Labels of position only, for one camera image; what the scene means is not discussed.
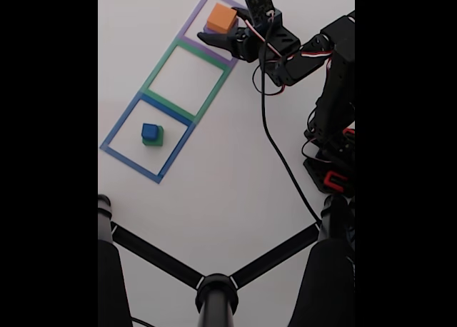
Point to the orange block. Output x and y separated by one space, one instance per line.
221 16

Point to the small blue cube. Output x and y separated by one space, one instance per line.
149 130

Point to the green cube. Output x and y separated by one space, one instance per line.
158 142

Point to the purple block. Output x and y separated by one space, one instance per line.
206 29

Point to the red table clamp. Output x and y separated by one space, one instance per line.
327 180

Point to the purple square frame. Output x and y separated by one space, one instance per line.
193 20

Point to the green square frame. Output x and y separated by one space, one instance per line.
161 66

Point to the blue square frame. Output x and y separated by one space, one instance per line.
124 121

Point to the black camera tripod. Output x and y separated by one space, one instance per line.
216 298

